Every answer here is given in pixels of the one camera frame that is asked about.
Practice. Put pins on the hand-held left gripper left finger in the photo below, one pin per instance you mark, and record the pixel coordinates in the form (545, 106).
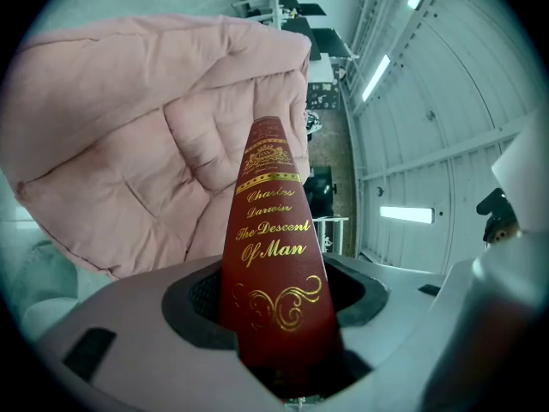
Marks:
(150, 316)

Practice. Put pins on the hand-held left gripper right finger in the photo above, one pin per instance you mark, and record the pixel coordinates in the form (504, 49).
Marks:
(399, 316)

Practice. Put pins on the red gold-embossed book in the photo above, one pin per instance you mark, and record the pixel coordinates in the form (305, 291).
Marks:
(274, 238)

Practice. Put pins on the pink upholstered armchair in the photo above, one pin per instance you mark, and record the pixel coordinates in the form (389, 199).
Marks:
(107, 122)

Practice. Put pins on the black laptop with stickers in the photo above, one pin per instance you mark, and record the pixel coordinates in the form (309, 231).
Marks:
(322, 96)

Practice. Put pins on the black wall television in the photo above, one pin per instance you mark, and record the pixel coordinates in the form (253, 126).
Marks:
(320, 191)

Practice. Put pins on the black camera on white mount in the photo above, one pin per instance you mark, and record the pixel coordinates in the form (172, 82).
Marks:
(499, 206)

